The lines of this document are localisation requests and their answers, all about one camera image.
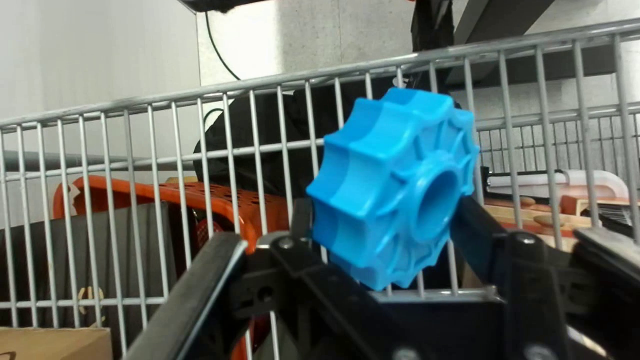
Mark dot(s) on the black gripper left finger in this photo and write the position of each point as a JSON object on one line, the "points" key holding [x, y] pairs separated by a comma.
{"points": [[200, 292]]}

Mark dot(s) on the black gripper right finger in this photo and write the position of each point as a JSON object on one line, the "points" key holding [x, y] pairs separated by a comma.
{"points": [[532, 301]]}

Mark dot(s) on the orange plastic object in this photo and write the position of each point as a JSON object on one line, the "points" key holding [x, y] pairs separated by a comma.
{"points": [[145, 190]]}

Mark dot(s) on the blue plastic gear wheel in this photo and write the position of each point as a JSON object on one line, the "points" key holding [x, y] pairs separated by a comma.
{"points": [[372, 201]]}

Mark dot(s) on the small cardboard box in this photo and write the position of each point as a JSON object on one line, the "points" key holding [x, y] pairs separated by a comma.
{"points": [[53, 343]]}

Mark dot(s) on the black bulky object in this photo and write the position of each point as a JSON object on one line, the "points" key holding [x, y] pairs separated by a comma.
{"points": [[266, 132]]}

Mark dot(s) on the light wooden block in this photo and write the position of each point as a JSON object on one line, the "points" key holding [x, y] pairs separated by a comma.
{"points": [[532, 213]]}

